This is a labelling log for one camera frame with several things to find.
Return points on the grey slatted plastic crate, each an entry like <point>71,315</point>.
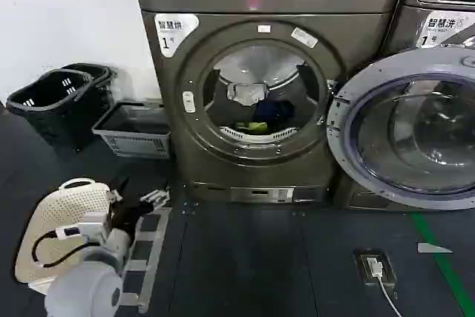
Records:
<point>137,140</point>

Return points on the grey ladder-shaped floor frame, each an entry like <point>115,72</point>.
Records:
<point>146,250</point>

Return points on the white perforated laundry basket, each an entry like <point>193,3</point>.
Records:
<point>55,209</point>

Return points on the green floor tape strip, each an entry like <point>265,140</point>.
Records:
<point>441,261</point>

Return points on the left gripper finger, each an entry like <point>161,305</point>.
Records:
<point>118,196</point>
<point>156,200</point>

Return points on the dark blue garment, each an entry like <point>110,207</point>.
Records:
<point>274,110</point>

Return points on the small grey floor wedge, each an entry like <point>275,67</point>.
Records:
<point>430,248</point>

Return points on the round glass dryer door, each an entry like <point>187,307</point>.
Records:
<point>408,127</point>

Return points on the pale grey cloth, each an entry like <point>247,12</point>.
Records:
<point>246,92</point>

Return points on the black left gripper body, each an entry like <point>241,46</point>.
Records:
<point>126,217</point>

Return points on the bright green garment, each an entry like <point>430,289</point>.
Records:
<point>254,126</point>

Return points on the steel floor socket plate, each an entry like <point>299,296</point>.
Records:
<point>386,276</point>

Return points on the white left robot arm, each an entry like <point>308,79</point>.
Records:
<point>87,287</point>

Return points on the black plastic basket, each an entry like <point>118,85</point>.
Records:
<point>102,79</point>
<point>48,109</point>

